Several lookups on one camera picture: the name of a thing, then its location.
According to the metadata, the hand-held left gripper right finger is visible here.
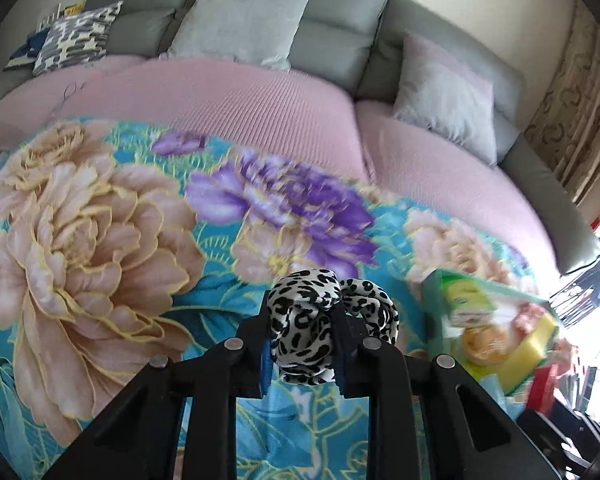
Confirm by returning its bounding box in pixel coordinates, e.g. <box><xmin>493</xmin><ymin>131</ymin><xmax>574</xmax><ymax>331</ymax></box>
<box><xmin>327</xmin><ymin>305</ymin><xmax>576</xmax><ymax>480</ymax></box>

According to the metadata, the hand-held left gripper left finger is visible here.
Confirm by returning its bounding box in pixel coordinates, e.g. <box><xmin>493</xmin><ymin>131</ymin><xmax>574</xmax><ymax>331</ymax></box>
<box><xmin>42</xmin><ymin>290</ymin><xmax>281</xmax><ymax>480</ymax></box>

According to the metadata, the leopard print scrunchie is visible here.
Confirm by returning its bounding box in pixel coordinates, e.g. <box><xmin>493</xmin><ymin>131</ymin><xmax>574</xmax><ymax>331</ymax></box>
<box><xmin>266</xmin><ymin>268</ymin><xmax>400</xmax><ymax>386</ymax></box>

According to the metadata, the yellow sponge with green pad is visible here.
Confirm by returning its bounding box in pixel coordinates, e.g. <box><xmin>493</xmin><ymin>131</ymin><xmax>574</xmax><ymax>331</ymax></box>
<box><xmin>497</xmin><ymin>314</ymin><xmax>561</xmax><ymax>393</ymax></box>

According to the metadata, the teal cardboard box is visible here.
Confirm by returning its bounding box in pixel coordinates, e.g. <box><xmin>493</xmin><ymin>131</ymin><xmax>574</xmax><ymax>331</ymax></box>
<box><xmin>420</xmin><ymin>267</ymin><xmax>561</xmax><ymax>411</ymax></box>

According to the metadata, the large green tissue pack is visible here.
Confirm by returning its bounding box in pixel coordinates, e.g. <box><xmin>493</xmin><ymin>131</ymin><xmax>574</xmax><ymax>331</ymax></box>
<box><xmin>442</xmin><ymin>280</ymin><xmax>501</xmax><ymax>328</ymax></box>

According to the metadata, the dark metal rack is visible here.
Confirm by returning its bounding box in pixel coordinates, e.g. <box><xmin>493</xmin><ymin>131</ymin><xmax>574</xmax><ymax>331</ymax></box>
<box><xmin>550</xmin><ymin>255</ymin><xmax>600</xmax><ymax>316</ymax></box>

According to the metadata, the pink ribbed sofa cover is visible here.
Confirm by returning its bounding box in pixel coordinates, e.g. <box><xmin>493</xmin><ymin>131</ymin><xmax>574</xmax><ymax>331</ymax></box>
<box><xmin>0</xmin><ymin>55</ymin><xmax>373</xmax><ymax>191</ymax></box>
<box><xmin>355</xmin><ymin>100</ymin><xmax>563</xmax><ymax>281</ymax></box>

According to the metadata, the floral blanket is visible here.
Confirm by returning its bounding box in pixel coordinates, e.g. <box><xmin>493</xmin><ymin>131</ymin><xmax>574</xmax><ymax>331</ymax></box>
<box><xmin>0</xmin><ymin>117</ymin><xmax>546</xmax><ymax>480</ymax></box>

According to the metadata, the grey and pink cushion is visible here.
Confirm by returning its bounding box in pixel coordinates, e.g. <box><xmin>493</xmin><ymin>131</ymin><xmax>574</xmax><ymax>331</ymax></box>
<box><xmin>392</xmin><ymin>32</ymin><xmax>498</xmax><ymax>167</ymax></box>

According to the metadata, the beige patterned curtain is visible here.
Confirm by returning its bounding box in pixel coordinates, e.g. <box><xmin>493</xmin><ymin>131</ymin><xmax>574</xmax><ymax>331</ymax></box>
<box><xmin>522</xmin><ymin>0</ymin><xmax>600</xmax><ymax>206</ymax></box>

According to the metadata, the grey sofa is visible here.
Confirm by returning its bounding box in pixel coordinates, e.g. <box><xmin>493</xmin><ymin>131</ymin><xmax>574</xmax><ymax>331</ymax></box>
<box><xmin>0</xmin><ymin>0</ymin><xmax>600</xmax><ymax>276</ymax></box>

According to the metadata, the black white patterned cushion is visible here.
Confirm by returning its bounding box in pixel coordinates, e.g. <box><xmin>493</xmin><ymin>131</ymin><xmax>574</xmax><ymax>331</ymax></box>
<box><xmin>32</xmin><ymin>1</ymin><xmax>124</xmax><ymax>77</ymax></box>

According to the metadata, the thin dark wire loop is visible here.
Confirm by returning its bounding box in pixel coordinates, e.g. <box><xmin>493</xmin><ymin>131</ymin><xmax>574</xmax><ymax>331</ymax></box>
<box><xmin>55</xmin><ymin>80</ymin><xmax>83</xmax><ymax>111</ymax></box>

